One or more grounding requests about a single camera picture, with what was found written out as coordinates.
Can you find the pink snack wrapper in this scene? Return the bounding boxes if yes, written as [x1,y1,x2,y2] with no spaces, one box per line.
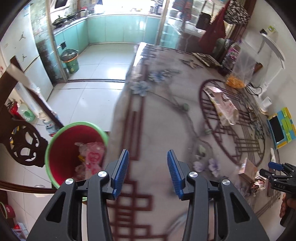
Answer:
[75,142,105,180]

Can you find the pink white carton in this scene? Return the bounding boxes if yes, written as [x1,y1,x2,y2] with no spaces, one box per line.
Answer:
[203,85,239,126]

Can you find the green kitchen trash bin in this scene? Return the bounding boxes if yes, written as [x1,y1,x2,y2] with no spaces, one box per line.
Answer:
[60,49,79,74]

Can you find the teal kitchen cabinets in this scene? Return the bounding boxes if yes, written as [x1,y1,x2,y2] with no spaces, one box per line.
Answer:
[54,15,161,52]

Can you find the right hand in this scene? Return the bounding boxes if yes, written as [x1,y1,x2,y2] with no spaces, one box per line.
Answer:
[280,193,296,218]

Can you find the colourful cased tablet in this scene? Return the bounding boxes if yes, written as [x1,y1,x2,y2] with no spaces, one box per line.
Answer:
[267,107,296,150]

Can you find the red bin with green rim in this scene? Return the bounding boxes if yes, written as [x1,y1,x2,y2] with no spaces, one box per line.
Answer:
[45,121,108,189]

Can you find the floral tablecloth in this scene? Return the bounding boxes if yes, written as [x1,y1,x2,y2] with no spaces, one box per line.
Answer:
[101,43,283,240]

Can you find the plastic bag with orange snacks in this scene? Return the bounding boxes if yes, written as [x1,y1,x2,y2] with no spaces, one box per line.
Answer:
[226,41,257,89]

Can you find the white detergent bottle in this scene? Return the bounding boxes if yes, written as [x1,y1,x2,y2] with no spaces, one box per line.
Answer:
[18,102,35,123]

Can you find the patterned box on table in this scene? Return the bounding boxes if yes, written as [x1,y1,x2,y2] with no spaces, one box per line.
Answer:
[192,53,221,68]

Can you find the dark wooden chair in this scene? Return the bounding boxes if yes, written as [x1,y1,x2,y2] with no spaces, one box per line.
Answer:
[1,56,64,194]

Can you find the white desk lamp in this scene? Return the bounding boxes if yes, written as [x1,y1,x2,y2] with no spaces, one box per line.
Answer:
[256,33,285,115]

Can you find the dark red hanging garment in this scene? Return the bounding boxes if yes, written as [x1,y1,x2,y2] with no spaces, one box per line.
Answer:
[199,2,229,54]

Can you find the black white patterned bag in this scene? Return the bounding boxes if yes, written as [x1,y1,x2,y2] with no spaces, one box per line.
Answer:
[224,0,250,25]

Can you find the black hanging bag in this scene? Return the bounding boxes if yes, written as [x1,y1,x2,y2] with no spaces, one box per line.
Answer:
[196,12,212,30]

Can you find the black wok on stove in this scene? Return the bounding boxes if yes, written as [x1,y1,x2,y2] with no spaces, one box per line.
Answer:
[52,15,67,26]

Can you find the white refrigerator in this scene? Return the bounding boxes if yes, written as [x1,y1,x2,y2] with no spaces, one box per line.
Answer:
[0,4,54,103]

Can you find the plaid hanging cloth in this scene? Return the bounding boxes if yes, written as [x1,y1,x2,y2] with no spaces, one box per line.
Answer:
[172,0,193,21]

